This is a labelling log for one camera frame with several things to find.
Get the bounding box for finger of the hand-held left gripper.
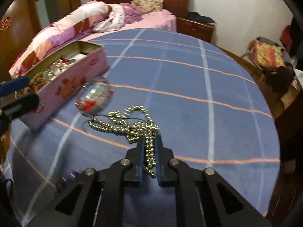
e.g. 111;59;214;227
0;93;40;126
0;76;30;98

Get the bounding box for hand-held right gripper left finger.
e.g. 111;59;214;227
28;136;145;227

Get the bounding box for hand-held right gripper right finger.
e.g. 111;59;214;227
155;135;273;227

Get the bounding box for brown wooden bead string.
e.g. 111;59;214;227
24;72;51;94

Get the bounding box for gold bead necklace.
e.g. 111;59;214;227
88;105;159;180

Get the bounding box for white pearl necklace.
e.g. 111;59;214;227
46;59;76;78

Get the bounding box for pink tin box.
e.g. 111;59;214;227
22;40;109;130

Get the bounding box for silver bangle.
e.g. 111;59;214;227
75;78;114;117

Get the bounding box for brown wooden wardrobe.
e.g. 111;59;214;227
0;0;81;76

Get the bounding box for red charm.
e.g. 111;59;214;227
77;97;100;110

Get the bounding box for pink patchwork quilt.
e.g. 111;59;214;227
8;1;125;78

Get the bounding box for blue plaid tablecloth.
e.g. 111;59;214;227
5;28;281;227

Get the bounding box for purple blanket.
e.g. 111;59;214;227
119;3;144;24

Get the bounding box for dark wooden nightstand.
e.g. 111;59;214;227
176;16;215;44

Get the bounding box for wooden chair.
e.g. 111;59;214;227
240;37;296;95

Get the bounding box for bed with pink sheet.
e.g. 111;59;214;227
8;8;177;76

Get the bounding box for dark garment on chair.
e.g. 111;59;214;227
263;63;296;94

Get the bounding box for dark folded clothes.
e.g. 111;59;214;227
188;12;216;25

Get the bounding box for colourful patterned cushion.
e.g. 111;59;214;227
251;40;287;69

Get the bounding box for floral pillow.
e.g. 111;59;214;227
131;0;164;13

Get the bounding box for dark wooden headboard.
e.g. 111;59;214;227
96;0;190;18

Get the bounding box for hanging red garment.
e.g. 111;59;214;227
280;25;294;52

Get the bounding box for hanging dark coats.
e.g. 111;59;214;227
290;16;303;69

